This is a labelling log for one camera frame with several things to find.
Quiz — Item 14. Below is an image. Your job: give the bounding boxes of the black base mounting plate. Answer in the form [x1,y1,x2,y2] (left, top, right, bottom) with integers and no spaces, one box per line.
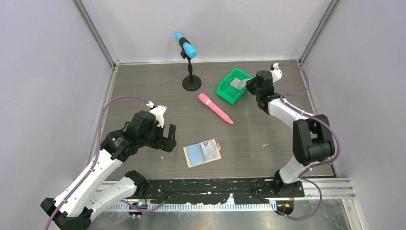
[131,178,305,205]

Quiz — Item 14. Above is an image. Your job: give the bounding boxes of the aluminium front rail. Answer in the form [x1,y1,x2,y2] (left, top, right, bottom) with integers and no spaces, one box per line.
[106,201,277,212]

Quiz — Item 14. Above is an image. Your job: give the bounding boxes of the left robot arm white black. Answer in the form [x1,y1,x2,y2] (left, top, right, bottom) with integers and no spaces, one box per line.
[41,105,176,230]

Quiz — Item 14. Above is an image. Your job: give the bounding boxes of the blue credit card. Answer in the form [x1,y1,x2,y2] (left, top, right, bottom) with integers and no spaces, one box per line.
[229,78,251,90]

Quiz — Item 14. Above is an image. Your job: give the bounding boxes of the blue toy microphone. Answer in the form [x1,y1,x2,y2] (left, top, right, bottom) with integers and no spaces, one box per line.
[174,32,197,59]

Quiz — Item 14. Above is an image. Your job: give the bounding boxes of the white VIP card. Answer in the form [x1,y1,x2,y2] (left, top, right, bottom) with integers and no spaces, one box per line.
[201,139,220,161]

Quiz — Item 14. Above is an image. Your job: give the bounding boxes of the beige card holder wallet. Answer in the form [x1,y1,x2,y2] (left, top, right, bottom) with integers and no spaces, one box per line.
[183,140,222,168]

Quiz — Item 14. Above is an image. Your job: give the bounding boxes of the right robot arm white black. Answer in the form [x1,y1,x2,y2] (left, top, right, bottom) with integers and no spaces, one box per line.
[239,69,336,197]

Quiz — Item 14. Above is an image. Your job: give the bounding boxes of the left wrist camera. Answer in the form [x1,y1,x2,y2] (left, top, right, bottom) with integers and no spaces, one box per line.
[146,101,167,128]

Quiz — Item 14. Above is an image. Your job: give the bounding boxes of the green plastic bin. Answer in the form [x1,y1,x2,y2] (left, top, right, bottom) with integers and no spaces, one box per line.
[216,68,253,105]

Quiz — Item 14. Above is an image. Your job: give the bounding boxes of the black microphone stand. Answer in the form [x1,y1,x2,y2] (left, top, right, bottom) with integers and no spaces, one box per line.
[180,38,203,92]

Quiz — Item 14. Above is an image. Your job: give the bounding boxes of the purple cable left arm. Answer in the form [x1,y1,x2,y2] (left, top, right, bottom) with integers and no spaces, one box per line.
[44,95,169,230]

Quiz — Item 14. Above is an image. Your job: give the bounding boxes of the pink toy microphone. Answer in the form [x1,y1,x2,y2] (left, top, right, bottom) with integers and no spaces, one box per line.
[198,93,234,125]

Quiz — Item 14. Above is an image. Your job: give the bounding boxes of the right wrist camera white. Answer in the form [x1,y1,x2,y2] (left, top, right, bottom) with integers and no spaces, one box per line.
[270,63,282,83]

